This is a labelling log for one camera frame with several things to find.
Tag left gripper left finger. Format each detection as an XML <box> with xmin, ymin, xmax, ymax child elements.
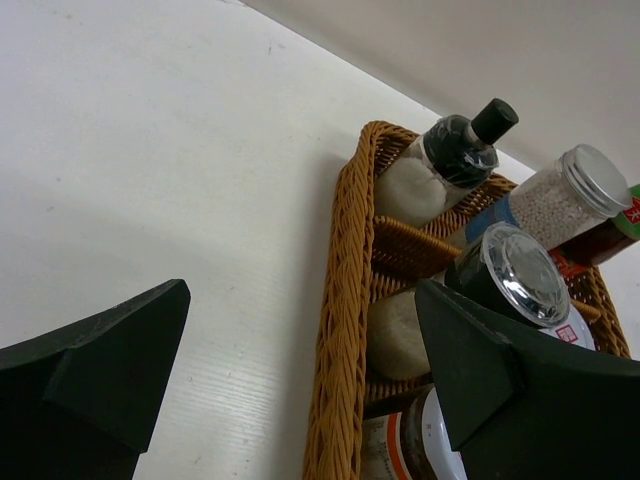
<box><xmin>1</xmin><ymin>279</ymin><xmax>190</xmax><ymax>479</ymax></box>

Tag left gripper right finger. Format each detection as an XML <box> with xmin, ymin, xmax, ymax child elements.
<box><xmin>415</xmin><ymin>280</ymin><xmax>639</xmax><ymax>479</ymax></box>

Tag red label sauce jar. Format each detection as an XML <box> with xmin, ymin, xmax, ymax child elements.
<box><xmin>360</xmin><ymin>384</ymin><xmax>467</xmax><ymax>480</ymax></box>

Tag black top glass grinder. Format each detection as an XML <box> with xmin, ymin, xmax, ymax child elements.
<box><xmin>365</xmin><ymin>220</ymin><xmax>571</xmax><ymax>379</ymax></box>

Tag red chili sauce bottle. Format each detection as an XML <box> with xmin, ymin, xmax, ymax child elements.
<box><xmin>549</xmin><ymin>184</ymin><xmax>639</xmax><ymax>279</ymax></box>

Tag blue label bead jar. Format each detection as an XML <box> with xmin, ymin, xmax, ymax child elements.
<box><xmin>446</xmin><ymin>144</ymin><xmax>632</xmax><ymax>250</ymax></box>

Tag black cap salt shaker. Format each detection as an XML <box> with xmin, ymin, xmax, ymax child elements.
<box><xmin>374</xmin><ymin>98</ymin><xmax>519</xmax><ymax>228</ymax></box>

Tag brown wicker divided tray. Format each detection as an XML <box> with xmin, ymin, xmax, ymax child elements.
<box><xmin>303</xmin><ymin>121</ymin><xmax>633</xmax><ymax>479</ymax></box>

